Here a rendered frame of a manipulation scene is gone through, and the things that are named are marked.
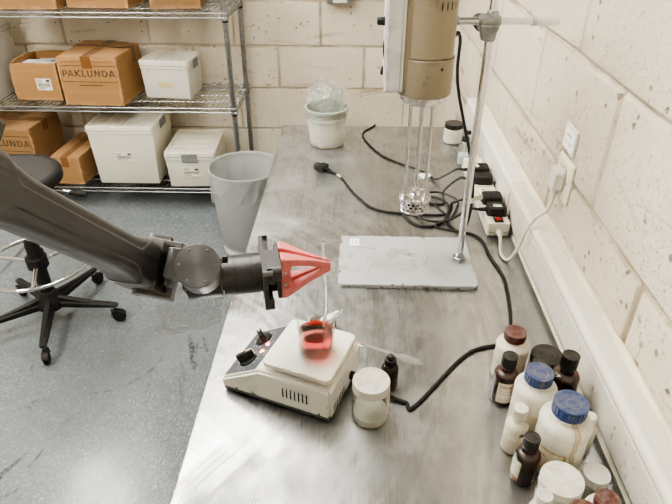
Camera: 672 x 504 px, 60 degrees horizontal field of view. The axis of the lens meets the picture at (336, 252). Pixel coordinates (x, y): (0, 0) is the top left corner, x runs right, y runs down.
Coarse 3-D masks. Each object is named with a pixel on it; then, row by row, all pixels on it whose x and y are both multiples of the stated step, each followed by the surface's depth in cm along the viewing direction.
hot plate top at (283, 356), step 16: (288, 336) 97; (336, 336) 97; (352, 336) 97; (272, 352) 93; (288, 352) 93; (336, 352) 93; (272, 368) 91; (288, 368) 90; (304, 368) 90; (320, 368) 90; (336, 368) 90
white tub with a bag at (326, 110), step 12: (324, 84) 178; (336, 84) 183; (312, 96) 180; (324, 96) 177; (336, 96) 178; (312, 108) 181; (324, 108) 179; (336, 108) 182; (348, 108) 183; (312, 120) 182; (324, 120) 180; (336, 120) 181; (312, 132) 185; (324, 132) 182; (336, 132) 183; (312, 144) 188; (324, 144) 185; (336, 144) 186
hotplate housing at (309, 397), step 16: (352, 352) 97; (256, 368) 93; (352, 368) 97; (224, 384) 97; (240, 384) 96; (256, 384) 94; (272, 384) 92; (288, 384) 91; (304, 384) 90; (320, 384) 90; (336, 384) 90; (272, 400) 95; (288, 400) 93; (304, 400) 91; (320, 400) 90; (336, 400) 92; (320, 416) 92
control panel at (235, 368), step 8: (280, 328) 103; (256, 336) 105; (272, 336) 101; (248, 344) 103; (256, 344) 102; (264, 344) 100; (272, 344) 98; (256, 352) 99; (264, 352) 97; (256, 360) 96; (232, 368) 98; (240, 368) 96; (248, 368) 95
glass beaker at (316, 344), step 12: (312, 300) 92; (300, 312) 91; (312, 312) 93; (300, 324) 88; (300, 336) 89; (312, 336) 88; (324, 336) 88; (300, 348) 91; (312, 348) 89; (324, 348) 90; (312, 360) 91; (324, 360) 91
